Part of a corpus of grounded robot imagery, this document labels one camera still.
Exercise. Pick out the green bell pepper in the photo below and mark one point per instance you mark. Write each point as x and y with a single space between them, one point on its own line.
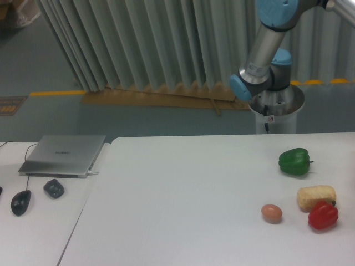
295 161

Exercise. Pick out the silver laptop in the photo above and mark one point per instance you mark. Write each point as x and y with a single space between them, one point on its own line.
63 156

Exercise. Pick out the black computer mouse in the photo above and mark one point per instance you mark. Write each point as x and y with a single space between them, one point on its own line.
20 202

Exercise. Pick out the small black device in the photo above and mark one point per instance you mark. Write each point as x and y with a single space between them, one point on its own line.
54 189

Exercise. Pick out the brown cardboard sheet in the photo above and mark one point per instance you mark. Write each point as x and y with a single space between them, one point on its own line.
217 97

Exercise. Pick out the beige bread block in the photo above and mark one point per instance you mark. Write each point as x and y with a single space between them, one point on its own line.
308 197

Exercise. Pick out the grey folding curtain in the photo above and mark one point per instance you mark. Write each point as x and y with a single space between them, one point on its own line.
154 43

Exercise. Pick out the red bell pepper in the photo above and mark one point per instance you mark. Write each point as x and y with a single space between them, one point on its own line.
323 215

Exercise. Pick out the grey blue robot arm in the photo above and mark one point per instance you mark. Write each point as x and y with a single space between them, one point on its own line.
268 67

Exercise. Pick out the brown egg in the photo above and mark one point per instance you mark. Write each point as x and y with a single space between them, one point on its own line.
272 213

